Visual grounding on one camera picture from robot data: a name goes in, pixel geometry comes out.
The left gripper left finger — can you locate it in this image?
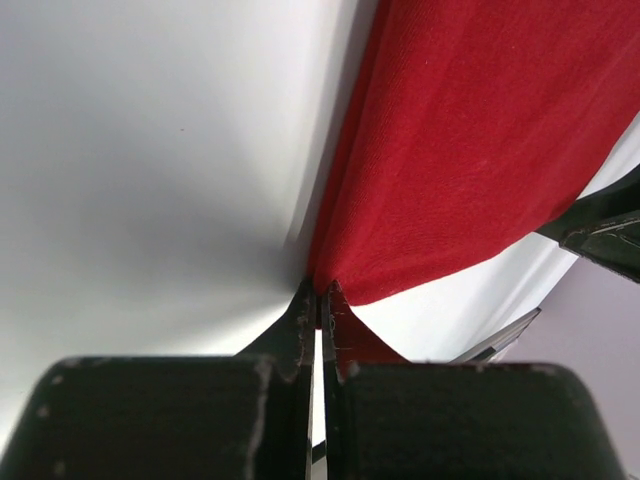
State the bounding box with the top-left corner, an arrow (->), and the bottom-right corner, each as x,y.
1,282 -> 316,479

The dark red t shirt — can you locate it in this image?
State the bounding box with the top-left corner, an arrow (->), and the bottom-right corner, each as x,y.
305,0 -> 640,331

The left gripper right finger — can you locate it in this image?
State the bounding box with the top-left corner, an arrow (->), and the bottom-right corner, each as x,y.
319,285 -> 626,479

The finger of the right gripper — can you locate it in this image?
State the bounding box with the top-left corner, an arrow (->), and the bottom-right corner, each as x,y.
539,168 -> 640,283

